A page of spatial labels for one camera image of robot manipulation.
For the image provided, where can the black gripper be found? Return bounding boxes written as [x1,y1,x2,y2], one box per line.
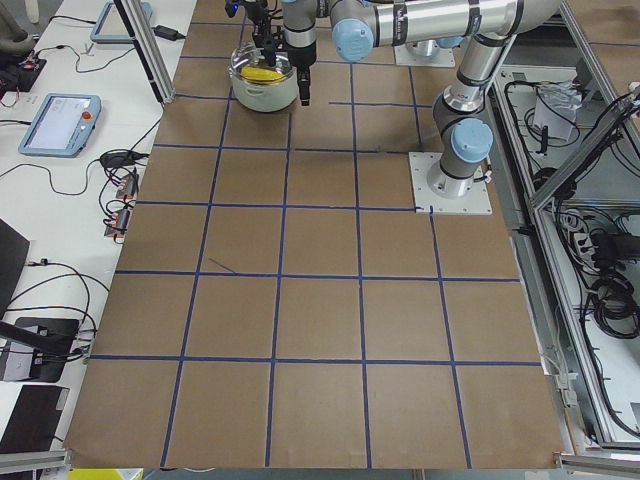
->
[284,27,317,106]
[252,17,277,67]

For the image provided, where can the glass pot lid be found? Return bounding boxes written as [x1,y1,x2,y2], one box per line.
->
[229,42,295,85]

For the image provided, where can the yellow corn cob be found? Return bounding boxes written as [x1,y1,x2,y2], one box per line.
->
[240,66,286,84]

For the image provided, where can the pale green cooking pot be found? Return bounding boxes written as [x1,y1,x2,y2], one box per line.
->
[229,73,298,112]

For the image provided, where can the black power adapter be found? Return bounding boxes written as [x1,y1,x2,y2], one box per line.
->
[153,25,186,41]

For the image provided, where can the far blue teach pendant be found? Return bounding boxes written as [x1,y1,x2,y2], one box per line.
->
[90,1,131,44]

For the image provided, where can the blue teach pendant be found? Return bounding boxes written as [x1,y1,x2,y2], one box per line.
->
[18,93,102,158]
[90,1,131,44]

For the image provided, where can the near blue teach pendant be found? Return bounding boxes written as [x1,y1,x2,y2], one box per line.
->
[18,93,102,158]

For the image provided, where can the black monitor stand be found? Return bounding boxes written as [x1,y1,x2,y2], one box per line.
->
[1,317,79,383]

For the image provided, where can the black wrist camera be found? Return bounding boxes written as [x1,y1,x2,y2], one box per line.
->
[225,0,242,18]

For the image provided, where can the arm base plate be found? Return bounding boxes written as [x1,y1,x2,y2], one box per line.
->
[409,152,493,216]
[394,40,455,68]

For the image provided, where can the aluminium frame post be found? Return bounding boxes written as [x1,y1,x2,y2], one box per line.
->
[114,0,176,105]

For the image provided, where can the coiled black cables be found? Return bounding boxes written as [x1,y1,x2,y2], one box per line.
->
[579,272,640,341]

